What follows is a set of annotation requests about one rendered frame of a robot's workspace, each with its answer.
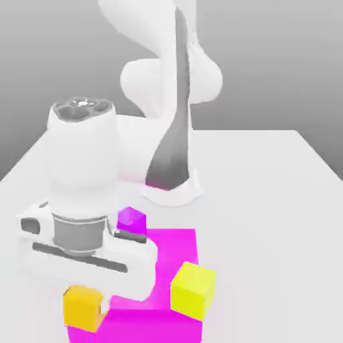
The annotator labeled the small orange cube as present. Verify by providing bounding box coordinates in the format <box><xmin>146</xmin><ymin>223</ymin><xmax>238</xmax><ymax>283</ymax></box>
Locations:
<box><xmin>63</xmin><ymin>284</ymin><xmax>109</xmax><ymax>334</ymax></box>

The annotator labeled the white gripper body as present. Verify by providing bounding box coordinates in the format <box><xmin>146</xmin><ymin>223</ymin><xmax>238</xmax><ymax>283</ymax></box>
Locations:
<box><xmin>17</xmin><ymin>232</ymin><xmax>159</xmax><ymax>303</ymax></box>

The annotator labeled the small purple cube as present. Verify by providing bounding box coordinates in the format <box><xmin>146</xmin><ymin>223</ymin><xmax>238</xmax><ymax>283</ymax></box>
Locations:
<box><xmin>117</xmin><ymin>206</ymin><xmax>148</xmax><ymax>237</ymax></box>

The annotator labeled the small yellow cube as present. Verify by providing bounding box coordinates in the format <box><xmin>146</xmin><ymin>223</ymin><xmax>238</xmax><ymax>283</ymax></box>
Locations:
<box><xmin>170</xmin><ymin>261</ymin><xmax>217</xmax><ymax>322</ymax></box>

